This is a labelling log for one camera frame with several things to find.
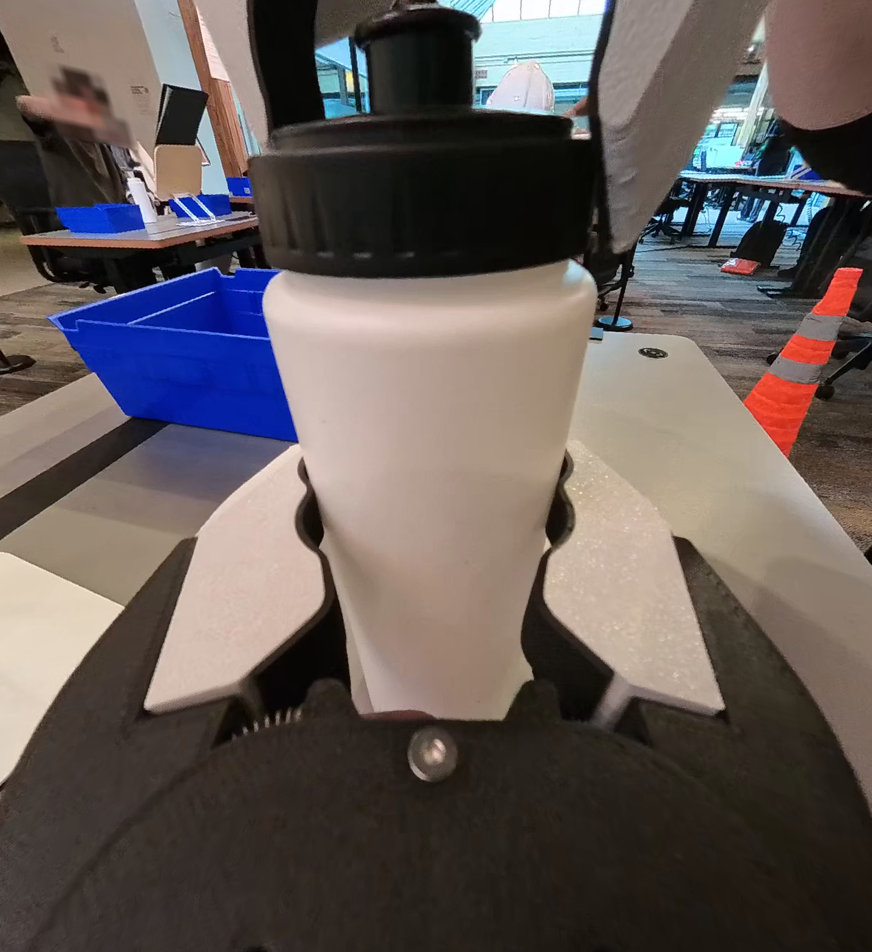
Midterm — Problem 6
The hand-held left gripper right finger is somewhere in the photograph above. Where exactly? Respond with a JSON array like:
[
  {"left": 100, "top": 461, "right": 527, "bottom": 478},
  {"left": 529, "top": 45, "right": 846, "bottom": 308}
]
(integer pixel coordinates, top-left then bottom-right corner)
[{"left": 526, "top": 444, "right": 726, "bottom": 725}]

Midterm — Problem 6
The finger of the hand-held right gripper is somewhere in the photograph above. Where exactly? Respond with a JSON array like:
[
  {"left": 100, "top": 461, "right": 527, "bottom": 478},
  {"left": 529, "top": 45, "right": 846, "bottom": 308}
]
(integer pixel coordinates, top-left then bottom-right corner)
[
  {"left": 585, "top": 0, "right": 772, "bottom": 257},
  {"left": 191, "top": 0, "right": 392, "bottom": 150}
]

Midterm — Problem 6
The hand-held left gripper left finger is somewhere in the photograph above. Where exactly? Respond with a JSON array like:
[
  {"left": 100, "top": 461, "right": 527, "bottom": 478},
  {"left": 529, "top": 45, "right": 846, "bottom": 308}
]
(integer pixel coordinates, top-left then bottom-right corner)
[{"left": 143, "top": 447, "right": 333, "bottom": 718}]

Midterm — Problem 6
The black bottle lid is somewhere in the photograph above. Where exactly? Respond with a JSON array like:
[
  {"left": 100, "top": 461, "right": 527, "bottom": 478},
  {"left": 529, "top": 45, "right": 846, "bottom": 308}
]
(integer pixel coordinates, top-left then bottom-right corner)
[{"left": 248, "top": 3, "right": 601, "bottom": 281}]

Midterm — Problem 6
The white bottle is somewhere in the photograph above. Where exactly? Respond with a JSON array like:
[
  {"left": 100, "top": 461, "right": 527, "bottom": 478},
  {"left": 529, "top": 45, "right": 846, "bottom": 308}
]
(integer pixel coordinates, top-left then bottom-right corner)
[{"left": 261, "top": 261, "right": 601, "bottom": 719}]

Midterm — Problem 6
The person's right hand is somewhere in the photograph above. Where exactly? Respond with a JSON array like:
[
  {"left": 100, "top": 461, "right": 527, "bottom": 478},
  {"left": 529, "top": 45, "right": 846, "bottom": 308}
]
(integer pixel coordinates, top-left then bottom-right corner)
[{"left": 484, "top": 60, "right": 559, "bottom": 114}]

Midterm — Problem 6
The wooden top desk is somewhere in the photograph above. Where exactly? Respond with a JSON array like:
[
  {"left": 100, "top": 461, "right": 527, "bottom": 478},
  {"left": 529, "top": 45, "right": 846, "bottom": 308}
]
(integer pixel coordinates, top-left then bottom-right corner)
[
  {"left": 675, "top": 172, "right": 869, "bottom": 298},
  {"left": 20, "top": 213, "right": 261, "bottom": 291}
]

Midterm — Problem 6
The small blue plastic bin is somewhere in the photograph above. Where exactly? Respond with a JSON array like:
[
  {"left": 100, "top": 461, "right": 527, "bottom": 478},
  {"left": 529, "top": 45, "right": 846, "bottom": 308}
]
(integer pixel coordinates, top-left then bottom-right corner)
[
  {"left": 56, "top": 203, "right": 147, "bottom": 236},
  {"left": 169, "top": 192, "right": 236, "bottom": 224}
]

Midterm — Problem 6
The black backpack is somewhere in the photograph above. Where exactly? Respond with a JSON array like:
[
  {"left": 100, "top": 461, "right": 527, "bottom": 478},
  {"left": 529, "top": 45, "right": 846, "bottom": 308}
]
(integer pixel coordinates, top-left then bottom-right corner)
[{"left": 731, "top": 219, "right": 791, "bottom": 272}]

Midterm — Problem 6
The black round base pole stand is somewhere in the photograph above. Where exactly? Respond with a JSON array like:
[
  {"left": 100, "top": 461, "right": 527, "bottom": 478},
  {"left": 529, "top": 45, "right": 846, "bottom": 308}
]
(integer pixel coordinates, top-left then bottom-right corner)
[{"left": 594, "top": 261, "right": 633, "bottom": 334}]

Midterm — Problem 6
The orange traffic cone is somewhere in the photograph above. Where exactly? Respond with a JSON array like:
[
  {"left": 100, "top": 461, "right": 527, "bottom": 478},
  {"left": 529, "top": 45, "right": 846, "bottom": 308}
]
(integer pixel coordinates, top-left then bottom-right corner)
[{"left": 743, "top": 268, "right": 866, "bottom": 458}]

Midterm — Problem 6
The black office chair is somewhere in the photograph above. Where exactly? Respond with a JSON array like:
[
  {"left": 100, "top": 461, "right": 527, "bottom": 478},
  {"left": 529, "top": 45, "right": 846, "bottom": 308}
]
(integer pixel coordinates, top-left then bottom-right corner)
[{"left": 816, "top": 238, "right": 872, "bottom": 403}]

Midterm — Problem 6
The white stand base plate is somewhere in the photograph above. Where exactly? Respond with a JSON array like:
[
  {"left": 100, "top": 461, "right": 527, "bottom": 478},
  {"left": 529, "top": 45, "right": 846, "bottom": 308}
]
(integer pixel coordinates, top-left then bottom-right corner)
[{"left": 0, "top": 552, "right": 125, "bottom": 827}]

